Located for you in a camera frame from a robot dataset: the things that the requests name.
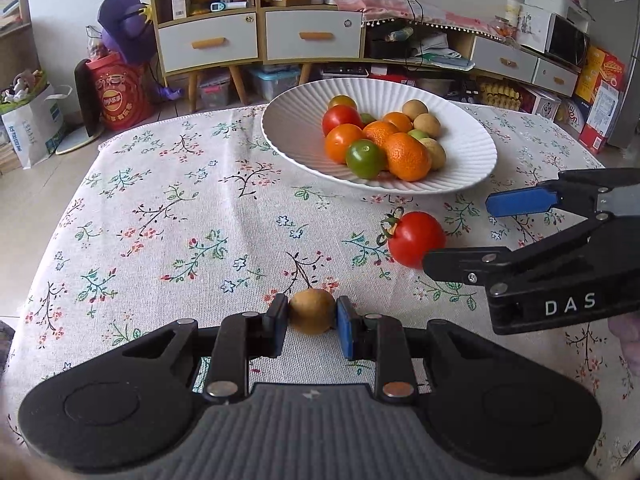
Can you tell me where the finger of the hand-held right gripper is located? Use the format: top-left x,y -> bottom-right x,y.
485,167 -> 640,222
422,246 -> 522,287

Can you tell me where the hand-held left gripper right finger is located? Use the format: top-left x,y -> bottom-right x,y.
336,295 -> 556,405

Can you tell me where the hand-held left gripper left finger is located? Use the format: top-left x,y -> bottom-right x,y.
62,294 -> 291,406

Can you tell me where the brown longan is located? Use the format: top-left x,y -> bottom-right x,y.
420,138 -> 447,171
402,99 -> 430,122
289,288 -> 337,336
412,113 -> 442,138

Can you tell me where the red cherry tomato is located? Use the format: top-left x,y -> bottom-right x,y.
379,206 -> 447,269
322,105 -> 364,136

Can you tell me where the large mandarin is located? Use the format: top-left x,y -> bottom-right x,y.
384,132 -> 432,182

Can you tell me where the green cherry tomato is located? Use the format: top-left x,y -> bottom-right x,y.
346,139 -> 388,180

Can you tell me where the orange cherry tomato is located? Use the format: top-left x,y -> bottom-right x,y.
382,111 -> 414,134
324,123 -> 366,165

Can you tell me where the small mandarin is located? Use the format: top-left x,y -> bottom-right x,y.
362,121 -> 401,148

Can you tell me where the white ribbed plate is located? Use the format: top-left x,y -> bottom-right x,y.
260,79 -> 498,195

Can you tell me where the person's right hand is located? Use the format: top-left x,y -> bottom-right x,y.
607,311 -> 640,361

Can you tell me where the white printed carton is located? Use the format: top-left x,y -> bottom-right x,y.
520,85 -> 563,120

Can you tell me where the yellow egg tray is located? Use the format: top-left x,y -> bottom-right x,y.
475,81 -> 523,106

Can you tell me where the red and white box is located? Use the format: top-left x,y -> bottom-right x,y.
579,81 -> 621,155

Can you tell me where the small white drawer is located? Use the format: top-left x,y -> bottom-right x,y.
470,36 -> 538,83
531,57 -> 580,97

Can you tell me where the orange snack box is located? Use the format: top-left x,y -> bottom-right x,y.
574,44 -> 627,106

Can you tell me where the low wooden media stand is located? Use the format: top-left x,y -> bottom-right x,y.
362,20 -> 581,98

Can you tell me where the pile of papers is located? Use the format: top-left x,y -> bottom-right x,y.
412,32 -> 476,70

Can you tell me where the black microwave oven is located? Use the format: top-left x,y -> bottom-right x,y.
542,12 -> 591,68

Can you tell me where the glass jar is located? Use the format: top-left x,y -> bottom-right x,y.
487,16 -> 518,41

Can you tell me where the black box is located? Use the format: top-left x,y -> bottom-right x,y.
369,37 -> 416,60

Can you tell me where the pink fringed cloth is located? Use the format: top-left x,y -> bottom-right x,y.
320,0 -> 506,41

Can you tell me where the blue-lidded plastic storage box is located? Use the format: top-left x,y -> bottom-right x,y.
247,66 -> 301,102

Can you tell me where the clear plastic storage box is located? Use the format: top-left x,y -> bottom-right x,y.
197,71 -> 233,110

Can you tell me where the red printed bucket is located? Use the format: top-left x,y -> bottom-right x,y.
86,52 -> 155,132

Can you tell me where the large white drawer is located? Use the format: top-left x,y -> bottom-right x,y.
157,12 -> 260,75
264,9 -> 363,61

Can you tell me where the black panel on white base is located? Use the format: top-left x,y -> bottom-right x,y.
55,58 -> 106,156

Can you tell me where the white paper shopping bag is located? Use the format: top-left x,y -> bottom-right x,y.
0,82 -> 73,171

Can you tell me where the purple plush toy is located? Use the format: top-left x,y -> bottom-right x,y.
97,0 -> 156,66

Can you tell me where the wooden shelf cabinet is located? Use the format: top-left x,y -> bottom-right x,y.
146,0 -> 263,113

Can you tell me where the small plush toy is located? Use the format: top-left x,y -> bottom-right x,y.
0,71 -> 43,103

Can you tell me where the wooden bookshelf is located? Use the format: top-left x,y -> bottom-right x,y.
0,0 -> 33,76

